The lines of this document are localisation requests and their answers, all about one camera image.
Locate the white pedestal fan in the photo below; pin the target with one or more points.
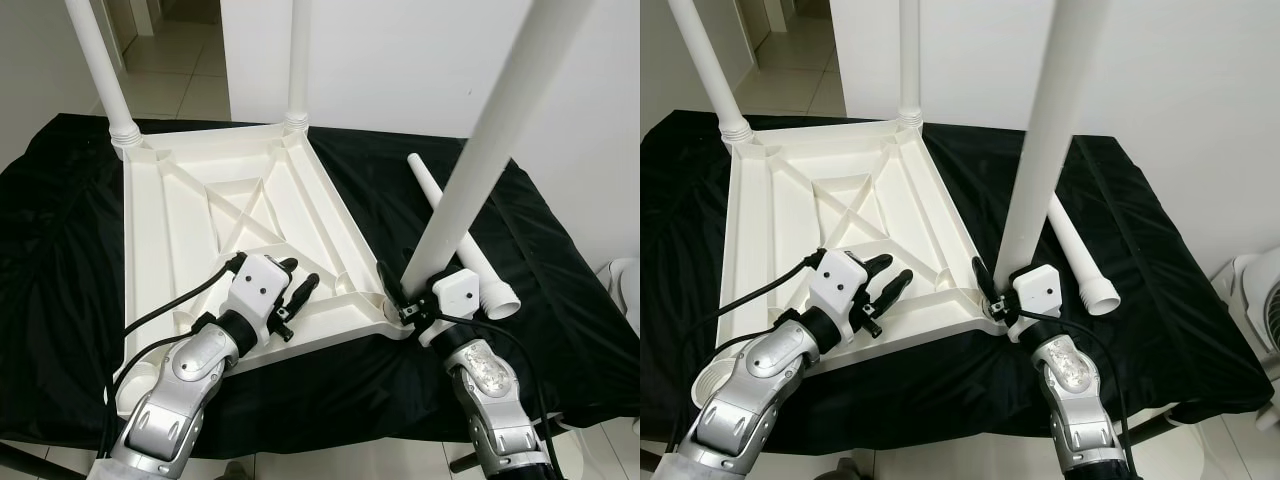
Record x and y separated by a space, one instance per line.
1255 310
625 295

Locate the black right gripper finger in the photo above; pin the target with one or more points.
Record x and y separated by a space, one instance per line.
983 278
391 285

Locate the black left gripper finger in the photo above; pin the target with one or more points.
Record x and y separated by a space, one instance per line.
879 265
895 286
288 266
304 288

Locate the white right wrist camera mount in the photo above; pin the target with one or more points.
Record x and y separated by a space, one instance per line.
460 290
1040 285

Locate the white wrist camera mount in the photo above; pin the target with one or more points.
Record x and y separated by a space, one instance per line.
460 290
260 280
1040 285
840 275

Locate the white plastic children table top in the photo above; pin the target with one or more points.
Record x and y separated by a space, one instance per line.
200 200
790 200

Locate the black table cloth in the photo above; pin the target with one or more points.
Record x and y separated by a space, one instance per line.
560 350
1180 350

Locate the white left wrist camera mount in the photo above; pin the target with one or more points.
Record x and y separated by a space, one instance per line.
840 275
260 280

